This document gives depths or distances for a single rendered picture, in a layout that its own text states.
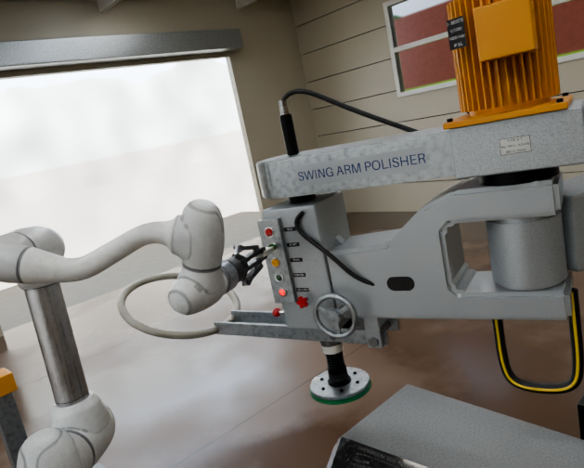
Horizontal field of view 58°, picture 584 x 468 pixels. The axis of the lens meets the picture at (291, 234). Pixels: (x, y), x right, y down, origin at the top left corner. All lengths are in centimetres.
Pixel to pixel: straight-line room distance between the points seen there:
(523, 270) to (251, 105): 816
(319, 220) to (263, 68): 815
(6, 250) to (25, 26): 657
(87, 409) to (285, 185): 91
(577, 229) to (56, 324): 149
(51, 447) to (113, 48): 677
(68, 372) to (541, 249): 139
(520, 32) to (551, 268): 59
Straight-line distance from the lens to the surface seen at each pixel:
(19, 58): 756
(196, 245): 131
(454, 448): 168
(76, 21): 826
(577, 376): 170
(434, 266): 154
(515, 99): 142
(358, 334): 176
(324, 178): 158
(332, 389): 192
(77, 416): 181
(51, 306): 175
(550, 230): 150
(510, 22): 135
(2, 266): 157
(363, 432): 178
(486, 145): 141
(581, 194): 157
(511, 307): 154
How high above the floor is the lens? 184
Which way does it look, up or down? 12 degrees down
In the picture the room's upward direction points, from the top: 12 degrees counter-clockwise
